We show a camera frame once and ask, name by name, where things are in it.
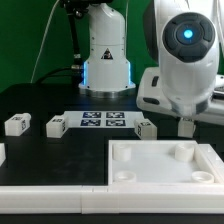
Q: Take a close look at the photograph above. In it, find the white left fence piece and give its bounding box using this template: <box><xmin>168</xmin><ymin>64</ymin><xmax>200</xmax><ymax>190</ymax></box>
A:
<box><xmin>0</xmin><ymin>143</ymin><xmax>6</xmax><ymax>166</ymax></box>

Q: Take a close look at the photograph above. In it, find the white right fence piece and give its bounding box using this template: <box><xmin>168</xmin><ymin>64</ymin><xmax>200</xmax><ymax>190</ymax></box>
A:
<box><xmin>200</xmin><ymin>144</ymin><xmax>224</xmax><ymax>184</ymax></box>

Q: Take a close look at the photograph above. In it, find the white thin cable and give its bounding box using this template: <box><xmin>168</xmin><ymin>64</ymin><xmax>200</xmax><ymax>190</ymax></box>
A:
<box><xmin>29</xmin><ymin>0</ymin><xmax>62</xmax><ymax>84</ymax></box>

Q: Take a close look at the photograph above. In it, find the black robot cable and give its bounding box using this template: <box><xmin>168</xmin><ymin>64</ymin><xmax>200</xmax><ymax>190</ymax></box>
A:
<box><xmin>34</xmin><ymin>4</ymin><xmax>88</xmax><ymax>84</ymax></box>

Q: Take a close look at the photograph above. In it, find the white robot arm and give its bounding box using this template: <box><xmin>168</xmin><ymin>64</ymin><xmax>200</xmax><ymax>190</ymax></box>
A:
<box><xmin>60</xmin><ymin>0</ymin><xmax>224</xmax><ymax>125</ymax></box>

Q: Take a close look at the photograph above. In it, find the white square tabletop tray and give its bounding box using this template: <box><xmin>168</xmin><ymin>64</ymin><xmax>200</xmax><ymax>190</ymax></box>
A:
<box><xmin>108</xmin><ymin>140</ymin><xmax>206</xmax><ymax>185</ymax></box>

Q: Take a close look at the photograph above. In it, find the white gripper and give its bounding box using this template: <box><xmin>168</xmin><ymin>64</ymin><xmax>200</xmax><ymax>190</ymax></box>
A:
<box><xmin>136</xmin><ymin>67</ymin><xmax>224</xmax><ymax>125</ymax></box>

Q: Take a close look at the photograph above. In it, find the white fence piece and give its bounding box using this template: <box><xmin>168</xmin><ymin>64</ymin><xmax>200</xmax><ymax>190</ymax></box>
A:
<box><xmin>0</xmin><ymin>143</ymin><xmax>6</xmax><ymax>166</ymax></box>
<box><xmin>200</xmin><ymin>144</ymin><xmax>224</xmax><ymax>184</ymax></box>

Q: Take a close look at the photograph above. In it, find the white marker sheet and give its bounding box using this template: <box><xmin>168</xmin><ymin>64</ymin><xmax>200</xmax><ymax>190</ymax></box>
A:
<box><xmin>64</xmin><ymin>111</ymin><xmax>144</xmax><ymax>128</ymax></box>

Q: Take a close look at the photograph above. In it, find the white front fence bar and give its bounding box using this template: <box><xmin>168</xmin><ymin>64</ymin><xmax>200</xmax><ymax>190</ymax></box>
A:
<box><xmin>0</xmin><ymin>184</ymin><xmax>224</xmax><ymax>214</ymax></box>

